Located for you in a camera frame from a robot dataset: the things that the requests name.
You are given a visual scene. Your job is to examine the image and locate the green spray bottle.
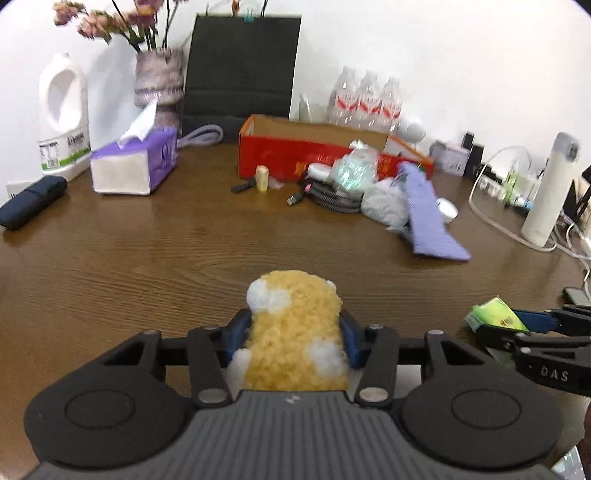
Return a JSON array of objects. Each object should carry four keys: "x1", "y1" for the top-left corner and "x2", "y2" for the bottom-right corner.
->
[{"x1": 505, "y1": 167, "x2": 522, "y2": 208}]

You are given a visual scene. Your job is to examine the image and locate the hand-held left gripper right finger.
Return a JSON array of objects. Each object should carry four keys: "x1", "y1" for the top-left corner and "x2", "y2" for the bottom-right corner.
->
[{"x1": 339, "y1": 309, "x2": 490, "y2": 409}]

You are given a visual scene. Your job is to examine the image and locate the dark blue case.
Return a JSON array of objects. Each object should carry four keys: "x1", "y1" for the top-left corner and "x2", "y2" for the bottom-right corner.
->
[{"x1": 0, "y1": 175, "x2": 68, "y2": 230}]

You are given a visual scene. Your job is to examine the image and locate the purple tissue box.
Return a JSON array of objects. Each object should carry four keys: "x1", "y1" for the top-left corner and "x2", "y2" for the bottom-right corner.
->
[{"x1": 89, "y1": 99, "x2": 179, "y2": 196}]

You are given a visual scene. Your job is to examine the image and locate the white cloth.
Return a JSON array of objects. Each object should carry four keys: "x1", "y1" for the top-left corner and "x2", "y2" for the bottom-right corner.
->
[{"x1": 360, "y1": 178, "x2": 411, "y2": 232}]

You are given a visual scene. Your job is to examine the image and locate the red cardboard box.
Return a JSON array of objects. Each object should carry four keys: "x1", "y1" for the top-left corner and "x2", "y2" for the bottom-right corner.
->
[{"x1": 238, "y1": 114, "x2": 435, "y2": 182}]

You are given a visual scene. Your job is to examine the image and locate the clear water bottle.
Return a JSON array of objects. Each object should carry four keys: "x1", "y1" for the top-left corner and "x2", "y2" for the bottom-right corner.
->
[
  {"x1": 379, "y1": 76, "x2": 403, "y2": 134},
  {"x1": 329, "y1": 66, "x2": 362, "y2": 127},
  {"x1": 355, "y1": 70, "x2": 385, "y2": 131}
]

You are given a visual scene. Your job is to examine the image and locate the clear plastic bag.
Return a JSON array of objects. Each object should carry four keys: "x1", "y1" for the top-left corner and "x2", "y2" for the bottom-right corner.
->
[{"x1": 330, "y1": 141, "x2": 382, "y2": 197}]

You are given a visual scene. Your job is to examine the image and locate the dried pink flowers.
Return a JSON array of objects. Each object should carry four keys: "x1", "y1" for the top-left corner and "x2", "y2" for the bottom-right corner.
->
[{"x1": 52, "y1": 0, "x2": 190, "y2": 54}]

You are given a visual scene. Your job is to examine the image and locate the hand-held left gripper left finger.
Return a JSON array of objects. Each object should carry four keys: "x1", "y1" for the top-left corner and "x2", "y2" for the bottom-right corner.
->
[{"x1": 99, "y1": 308, "x2": 254, "y2": 409}]

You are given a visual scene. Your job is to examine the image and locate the white robot speaker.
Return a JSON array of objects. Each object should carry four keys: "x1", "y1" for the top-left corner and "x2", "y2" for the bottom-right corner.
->
[{"x1": 398, "y1": 121, "x2": 428, "y2": 148}]

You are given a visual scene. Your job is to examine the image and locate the purple cloth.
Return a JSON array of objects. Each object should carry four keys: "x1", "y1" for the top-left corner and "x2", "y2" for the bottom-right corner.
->
[{"x1": 398, "y1": 161, "x2": 472, "y2": 262}]

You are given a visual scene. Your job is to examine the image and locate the black paper bag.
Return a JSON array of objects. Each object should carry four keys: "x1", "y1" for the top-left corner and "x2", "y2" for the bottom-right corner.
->
[{"x1": 181, "y1": 14, "x2": 303, "y2": 144}]

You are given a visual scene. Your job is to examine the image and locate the white detergent jug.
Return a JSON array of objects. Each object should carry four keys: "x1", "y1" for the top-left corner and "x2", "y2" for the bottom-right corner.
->
[{"x1": 38, "y1": 52, "x2": 92, "y2": 182}]

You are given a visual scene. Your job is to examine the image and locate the yellow plush toy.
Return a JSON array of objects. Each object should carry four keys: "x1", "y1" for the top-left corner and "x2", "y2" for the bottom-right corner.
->
[{"x1": 228, "y1": 270, "x2": 350, "y2": 392}]

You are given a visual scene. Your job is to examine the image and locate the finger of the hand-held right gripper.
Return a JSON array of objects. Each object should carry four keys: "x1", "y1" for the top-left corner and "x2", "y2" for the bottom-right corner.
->
[
  {"x1": 475, "y1": 325, "x2": 529, "y2": 357},
  {"x1": 512, "y1": 304, "x2": 591, "y2": 334}
]

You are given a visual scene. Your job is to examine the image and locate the white thermos bottle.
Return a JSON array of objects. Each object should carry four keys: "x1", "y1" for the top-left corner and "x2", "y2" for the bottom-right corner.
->
[{"x1": 521, "y1": 131, "x2": 580, "y2": 247}]

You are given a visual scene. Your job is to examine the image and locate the white oval object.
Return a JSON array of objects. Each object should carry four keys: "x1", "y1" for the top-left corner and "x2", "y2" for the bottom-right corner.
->
[{"x1": 436, "y1": 198, "x2": 459, "y2": 224}]

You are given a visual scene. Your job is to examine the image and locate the white cable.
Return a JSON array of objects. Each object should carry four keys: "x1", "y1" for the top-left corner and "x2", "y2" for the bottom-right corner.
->
[{"x1": 468, "y1": 147, "x2": 591, "y2": 268}]

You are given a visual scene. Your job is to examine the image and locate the white tin box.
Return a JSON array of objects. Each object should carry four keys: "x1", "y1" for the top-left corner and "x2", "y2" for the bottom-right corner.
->
[{"x1": 429, "y1": 141, "x2": 469, "y2": 176}]

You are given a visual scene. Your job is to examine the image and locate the lilac cable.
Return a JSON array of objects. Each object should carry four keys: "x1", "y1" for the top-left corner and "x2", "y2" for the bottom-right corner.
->
[{"x1": 178, "y1": 124, "x2": 225, "y2": 149}]

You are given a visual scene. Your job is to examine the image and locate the glass cup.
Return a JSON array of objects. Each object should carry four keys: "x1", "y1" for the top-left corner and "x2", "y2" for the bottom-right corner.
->
[{"x1": 299, "y1": 95, "x2": 331, "y2": 124}]

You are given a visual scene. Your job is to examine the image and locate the green packet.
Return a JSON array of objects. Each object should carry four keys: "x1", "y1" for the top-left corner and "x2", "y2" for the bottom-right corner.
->
[{"x1": 464, "y1": 296, "x2": 529, "y2": 333}]

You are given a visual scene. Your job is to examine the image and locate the black braided cable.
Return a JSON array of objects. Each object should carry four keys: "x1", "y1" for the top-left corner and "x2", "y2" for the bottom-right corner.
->
[{"x1": 287, "y1": 180, "x2": 365, "y2": 214}]

